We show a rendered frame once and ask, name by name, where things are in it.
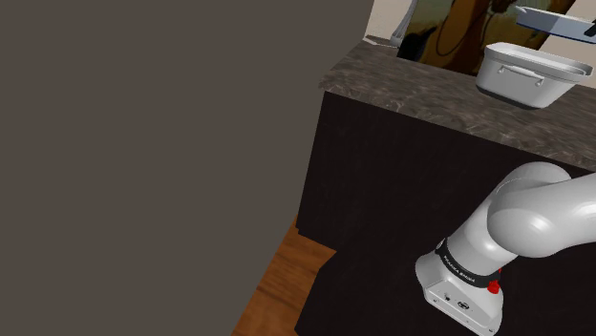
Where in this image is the dark counter cabinet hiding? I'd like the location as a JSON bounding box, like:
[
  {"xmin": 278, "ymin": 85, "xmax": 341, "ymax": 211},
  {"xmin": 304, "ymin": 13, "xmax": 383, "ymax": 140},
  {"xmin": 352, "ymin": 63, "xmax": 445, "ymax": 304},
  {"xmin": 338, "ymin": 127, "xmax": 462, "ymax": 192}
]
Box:
[{"xmin": 295, "ymin": 90, "xmax": 596, "ymax": 256}]

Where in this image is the dark robot stand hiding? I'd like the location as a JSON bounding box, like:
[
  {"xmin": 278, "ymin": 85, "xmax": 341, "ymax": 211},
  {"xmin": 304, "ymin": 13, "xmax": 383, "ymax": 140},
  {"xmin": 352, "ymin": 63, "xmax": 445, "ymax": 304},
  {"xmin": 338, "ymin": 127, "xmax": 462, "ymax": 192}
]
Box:
[{"xmin": 293, "ymin": 248, "xmax": 596, "ymax": 336}]

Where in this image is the white curved slender object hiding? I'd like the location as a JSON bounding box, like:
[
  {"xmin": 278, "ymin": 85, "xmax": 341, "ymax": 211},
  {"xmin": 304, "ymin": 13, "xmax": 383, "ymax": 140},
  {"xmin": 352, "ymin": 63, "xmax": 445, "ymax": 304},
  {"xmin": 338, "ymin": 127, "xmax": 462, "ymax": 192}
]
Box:
[{"xmin": 390, "ymin": 0, "xmax": 418, "ymax": 49}]

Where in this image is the brown green wall picture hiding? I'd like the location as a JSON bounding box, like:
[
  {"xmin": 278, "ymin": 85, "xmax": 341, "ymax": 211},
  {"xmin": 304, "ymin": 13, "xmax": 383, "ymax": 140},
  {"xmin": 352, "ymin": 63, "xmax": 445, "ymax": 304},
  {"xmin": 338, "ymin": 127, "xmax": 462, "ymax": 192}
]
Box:
[{"xmin": 396, "ymin": 0, "xmax": 579, "ymax": 78}]

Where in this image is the white pot with handle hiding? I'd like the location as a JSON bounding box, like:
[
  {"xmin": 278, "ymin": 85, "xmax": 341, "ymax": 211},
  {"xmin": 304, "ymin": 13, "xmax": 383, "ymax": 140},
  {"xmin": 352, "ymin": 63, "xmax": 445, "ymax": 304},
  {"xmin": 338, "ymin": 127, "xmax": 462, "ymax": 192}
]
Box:
[{"xmin": 475, "ymin": 41, "xmax": 595, "ymax": 111}]

